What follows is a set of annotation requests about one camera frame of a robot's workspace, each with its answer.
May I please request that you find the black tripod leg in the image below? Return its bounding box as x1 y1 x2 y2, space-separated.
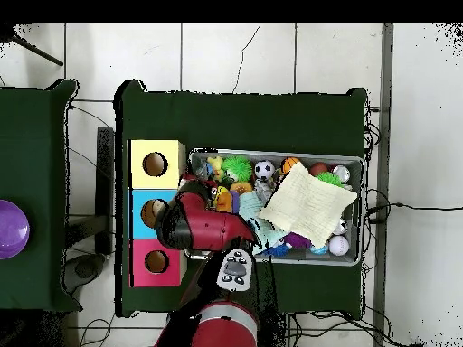
0 24 64 67

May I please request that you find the grey round foot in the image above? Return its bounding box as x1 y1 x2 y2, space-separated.
62 252 107 295

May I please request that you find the black cable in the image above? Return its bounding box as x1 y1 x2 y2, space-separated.
364 201 463 223

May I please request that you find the purple bowl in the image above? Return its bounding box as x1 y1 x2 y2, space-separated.
0 199 31 260

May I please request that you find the small orange basketball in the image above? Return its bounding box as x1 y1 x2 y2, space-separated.
280 156 302 176

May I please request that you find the yellow duck toy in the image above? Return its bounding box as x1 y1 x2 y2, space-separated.
206 155 225 182

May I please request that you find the orange and purple toy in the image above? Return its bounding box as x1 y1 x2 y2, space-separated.
213 190 241 214

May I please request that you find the white baseball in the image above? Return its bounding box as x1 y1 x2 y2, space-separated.
327 235 351 257

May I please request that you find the shallow mesh bin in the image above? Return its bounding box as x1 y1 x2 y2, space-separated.
183 147 365 267

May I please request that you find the dark green side tablecloth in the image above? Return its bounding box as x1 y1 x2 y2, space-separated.
0 78 82 313

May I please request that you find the cream knitted cloth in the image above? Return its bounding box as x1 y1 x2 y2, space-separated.
257 161 359 249

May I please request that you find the light blue knitted cloth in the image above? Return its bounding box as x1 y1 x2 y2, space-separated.
238 191 290 256

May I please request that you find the toy hamburger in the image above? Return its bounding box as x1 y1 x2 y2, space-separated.
229 180 254 195

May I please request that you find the small soccer ball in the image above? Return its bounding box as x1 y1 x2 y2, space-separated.
253 159 276 183

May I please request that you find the wooden box with three holes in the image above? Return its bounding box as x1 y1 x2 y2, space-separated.
128 139 188 288

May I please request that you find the green spiky ball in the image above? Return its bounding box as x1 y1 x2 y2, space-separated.
315 171 345 188
221 155 253 182

